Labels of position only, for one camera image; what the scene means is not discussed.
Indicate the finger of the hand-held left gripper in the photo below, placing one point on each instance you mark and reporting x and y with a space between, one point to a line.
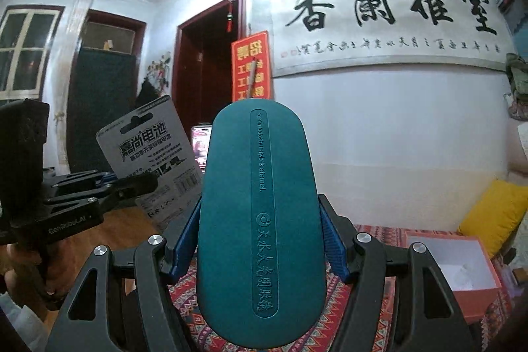
82 178
123 187

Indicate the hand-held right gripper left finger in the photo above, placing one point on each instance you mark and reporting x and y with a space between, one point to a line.
185 240

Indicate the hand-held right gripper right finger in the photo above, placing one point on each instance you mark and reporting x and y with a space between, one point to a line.
335 249

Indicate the grey battery blister pack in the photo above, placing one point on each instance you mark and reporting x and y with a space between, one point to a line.
144 137

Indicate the teal cloth item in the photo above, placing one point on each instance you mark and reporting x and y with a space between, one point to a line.
247 220

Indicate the pink cardboard box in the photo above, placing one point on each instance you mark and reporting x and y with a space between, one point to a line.
453 249

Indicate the person's left forearm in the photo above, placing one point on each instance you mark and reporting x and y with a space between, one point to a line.
16 323

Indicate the person's left hand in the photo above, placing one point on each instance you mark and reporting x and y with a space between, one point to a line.
16 269

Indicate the patterned red blanket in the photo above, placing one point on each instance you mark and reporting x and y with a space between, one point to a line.
371 319

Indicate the door with green curtain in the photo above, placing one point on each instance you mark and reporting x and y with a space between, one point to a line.
103 96

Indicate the smartphone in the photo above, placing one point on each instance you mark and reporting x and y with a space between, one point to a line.
201 146

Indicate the window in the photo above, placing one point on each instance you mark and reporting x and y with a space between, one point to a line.
29 47

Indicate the white hanging curtain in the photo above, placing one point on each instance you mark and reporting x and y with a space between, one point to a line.
76 47

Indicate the yellow pillow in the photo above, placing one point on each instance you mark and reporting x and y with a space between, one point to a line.
495 216

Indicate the red hanging knot ornament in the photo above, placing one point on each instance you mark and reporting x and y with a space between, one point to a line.
229 16

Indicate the hanging green clothes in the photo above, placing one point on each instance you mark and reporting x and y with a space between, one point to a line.
517 84

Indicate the flower wall decoration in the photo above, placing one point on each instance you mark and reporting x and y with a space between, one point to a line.
159 69

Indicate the dark red door frame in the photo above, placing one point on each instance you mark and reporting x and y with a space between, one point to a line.
179 67

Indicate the red wall poster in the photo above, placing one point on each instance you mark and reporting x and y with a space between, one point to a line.
251 67

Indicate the calligraphy wall scroll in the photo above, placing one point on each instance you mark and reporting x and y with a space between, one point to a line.
392 26

